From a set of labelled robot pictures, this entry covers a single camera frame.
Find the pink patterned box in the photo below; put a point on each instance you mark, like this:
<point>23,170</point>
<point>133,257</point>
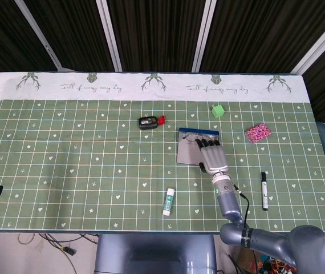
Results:
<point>258,133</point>

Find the white green glue stick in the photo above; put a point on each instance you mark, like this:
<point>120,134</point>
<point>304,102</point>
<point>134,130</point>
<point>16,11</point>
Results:
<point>168,201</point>

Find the white partition post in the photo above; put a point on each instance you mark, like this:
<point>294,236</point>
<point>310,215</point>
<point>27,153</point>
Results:
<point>204,34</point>
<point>39,33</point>
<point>109,34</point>
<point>319,45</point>

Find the dark pleated curtain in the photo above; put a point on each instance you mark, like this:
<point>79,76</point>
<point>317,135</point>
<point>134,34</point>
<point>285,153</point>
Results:
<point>162,28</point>

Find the colourful toy pile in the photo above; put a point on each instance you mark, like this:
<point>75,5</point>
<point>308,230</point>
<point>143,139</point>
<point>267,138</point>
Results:
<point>276,264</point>

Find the black white marker pen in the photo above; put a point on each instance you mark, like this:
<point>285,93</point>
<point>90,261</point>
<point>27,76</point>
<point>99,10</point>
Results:
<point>264,191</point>

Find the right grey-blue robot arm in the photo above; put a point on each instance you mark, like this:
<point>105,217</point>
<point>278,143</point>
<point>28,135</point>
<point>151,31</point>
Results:
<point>265,239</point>

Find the black bottle red cap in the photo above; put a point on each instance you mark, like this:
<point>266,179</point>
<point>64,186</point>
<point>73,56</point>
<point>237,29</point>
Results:
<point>148,122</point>

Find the green cube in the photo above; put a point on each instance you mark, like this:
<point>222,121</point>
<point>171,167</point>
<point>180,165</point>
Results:
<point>217,111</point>

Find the black power adapter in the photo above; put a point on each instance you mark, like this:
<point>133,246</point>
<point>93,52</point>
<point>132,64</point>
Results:
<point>69,251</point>

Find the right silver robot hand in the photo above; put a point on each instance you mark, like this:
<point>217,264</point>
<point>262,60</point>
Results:
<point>215,160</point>

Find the grey glasses case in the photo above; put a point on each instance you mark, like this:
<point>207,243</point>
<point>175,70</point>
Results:
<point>188,154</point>

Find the green grid tablecloth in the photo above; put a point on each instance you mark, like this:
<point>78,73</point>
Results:
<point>94,171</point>

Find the grey-blue robot torso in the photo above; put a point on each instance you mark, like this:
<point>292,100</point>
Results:
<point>154,254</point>

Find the thin wire-frame eyeglasses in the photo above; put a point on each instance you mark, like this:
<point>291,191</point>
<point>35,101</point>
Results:
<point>189,139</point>

